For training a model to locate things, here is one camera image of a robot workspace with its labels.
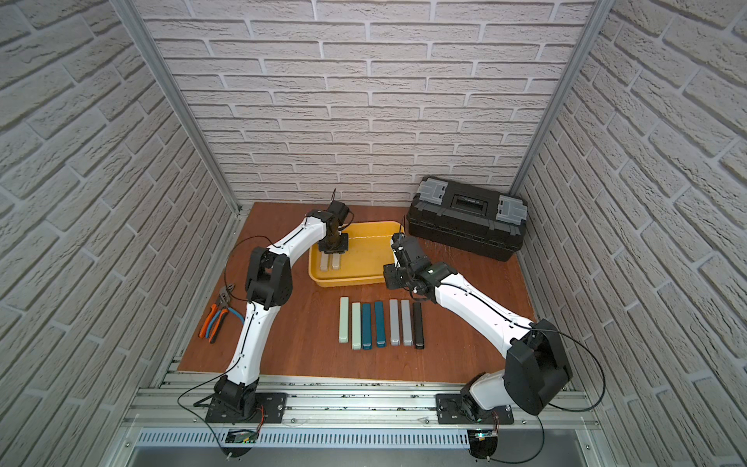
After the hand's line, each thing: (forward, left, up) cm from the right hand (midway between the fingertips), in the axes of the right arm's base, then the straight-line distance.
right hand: (396, 271), depth 84 cm
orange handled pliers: (-7, +56, -13) cm, 58 cm away
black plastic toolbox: (+18, -26, +2) cm, 32 cm away
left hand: (+20, +17, -12) cm, 29 cm away
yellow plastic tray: (+20, +8, -14) cm, 26 cm away
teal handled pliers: (-1, +55, -13) cm, 56 cm away
